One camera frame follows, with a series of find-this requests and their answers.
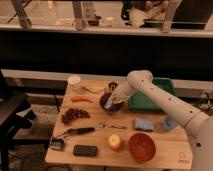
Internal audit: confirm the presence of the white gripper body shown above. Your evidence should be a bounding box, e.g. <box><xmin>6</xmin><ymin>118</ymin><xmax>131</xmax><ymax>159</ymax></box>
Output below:
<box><xmin>110</xmin><ymin>81</ymin><xmax>135</xmax><ymax>104</ymax></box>

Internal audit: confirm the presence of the purple bowl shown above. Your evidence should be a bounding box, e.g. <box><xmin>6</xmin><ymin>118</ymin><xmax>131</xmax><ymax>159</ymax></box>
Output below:
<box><xmin>99</xmin><ymin>93</ymin><xmax>123</xmax><ymax>112</ymax></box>

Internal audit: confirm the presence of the light blue towel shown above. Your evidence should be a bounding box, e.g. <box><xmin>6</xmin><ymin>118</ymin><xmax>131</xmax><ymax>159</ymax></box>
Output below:
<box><xmin>104</xmin><ymin>99</ymin><xmax>113</xmax><ymax>109</ymax></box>

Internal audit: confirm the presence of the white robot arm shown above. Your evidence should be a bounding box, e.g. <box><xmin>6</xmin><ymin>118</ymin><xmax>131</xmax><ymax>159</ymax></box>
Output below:
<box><xmin>106</xmin><ymin>70</ymin><xmax>213</xmax><ymax>171</ymax></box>

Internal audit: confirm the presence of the red bowl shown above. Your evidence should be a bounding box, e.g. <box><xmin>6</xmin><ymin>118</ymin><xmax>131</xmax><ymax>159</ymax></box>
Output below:
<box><xmin>128</xmin><ymin>133</ymin><xmax>156</xmax><ymax>163</ymax></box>

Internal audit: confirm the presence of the metal cup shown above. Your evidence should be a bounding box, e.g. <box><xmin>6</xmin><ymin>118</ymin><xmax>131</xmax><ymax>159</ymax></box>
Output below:
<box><xmin>107</xmin><ymin>82</ymin><xmax>118</xmax><ymax>93</ymax></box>

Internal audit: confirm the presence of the green tray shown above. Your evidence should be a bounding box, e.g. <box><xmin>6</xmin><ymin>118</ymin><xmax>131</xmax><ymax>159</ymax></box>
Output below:
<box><xmin>128</xmin><ymin>77</ymin><xmax>176</xmax><ymax>112</ymax></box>

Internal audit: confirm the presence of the yellow banana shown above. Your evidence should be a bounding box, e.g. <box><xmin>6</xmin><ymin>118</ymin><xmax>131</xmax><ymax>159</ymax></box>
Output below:
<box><xmin>82</xmin><ymin>86</ymin><xmax>104</xmax><ymax>94</ymax></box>

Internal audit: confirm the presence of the silver fork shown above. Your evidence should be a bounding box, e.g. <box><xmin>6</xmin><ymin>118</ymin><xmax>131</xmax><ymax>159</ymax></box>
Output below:
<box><xmin>99</xmin><ymin>124</ymin><xmax>127</xmax><ymax>129</ymax></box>

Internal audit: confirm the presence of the blue sponge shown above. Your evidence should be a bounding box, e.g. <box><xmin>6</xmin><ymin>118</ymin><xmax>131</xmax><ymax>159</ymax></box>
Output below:
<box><xmin>134</xmin><ymin>118</ymin><xmax>154</xmax><ymax>132</ymax></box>

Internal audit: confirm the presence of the yellow apple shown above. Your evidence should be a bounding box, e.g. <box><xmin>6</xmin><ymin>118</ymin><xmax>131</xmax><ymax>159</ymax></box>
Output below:
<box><xmin>108</xmin><ymin>134</ymin><xmax>121</xmax><ymax>150</ymax></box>

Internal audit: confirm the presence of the white cup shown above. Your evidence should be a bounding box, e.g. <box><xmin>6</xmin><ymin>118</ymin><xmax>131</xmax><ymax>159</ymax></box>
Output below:
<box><xmin>68</xmin><ymin>75</ymin><xmax>81</xmax><ymax>91</ymax></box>

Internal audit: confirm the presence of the bunch of red grapes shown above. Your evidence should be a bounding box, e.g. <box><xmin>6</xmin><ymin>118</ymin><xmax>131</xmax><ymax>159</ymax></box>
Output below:
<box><xmin>61</xmin><ymin>108</ymin><xmax>90</xmax><ymax>125</ymax></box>

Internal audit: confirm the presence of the blue cup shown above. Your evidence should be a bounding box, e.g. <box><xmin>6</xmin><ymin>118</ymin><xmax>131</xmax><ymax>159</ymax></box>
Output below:
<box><xmin>163</xmin><ymin>116</ymin><xmax>177</xmax><ymax>132</ymax></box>

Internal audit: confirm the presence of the black rectangular block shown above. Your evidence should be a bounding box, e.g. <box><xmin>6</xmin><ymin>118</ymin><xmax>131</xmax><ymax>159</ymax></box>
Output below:
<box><xmin>73</xmin><ymin>145</ymin><xmax>97</xmax><ymax>157</ymax></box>

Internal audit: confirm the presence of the small metal clip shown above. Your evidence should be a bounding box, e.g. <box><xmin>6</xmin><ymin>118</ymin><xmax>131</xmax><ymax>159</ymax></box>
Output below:
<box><xmin>50</xmin><ymin>138</ymin><xmax>65</xmax><ymax>151</ymax></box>

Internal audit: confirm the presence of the seated person in background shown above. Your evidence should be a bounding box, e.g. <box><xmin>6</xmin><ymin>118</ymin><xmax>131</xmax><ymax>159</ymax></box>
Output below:
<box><xmin>121</xmin><ymin>0</ymin><xmax>170</xmax><ymax>27</ymax></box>

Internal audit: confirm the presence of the black chair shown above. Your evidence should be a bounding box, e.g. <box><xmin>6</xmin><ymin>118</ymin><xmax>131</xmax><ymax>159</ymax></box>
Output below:
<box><xmin>0</xmin><ymin>71</ymin><xmax>36</xmax><ymax>171</ymax></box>

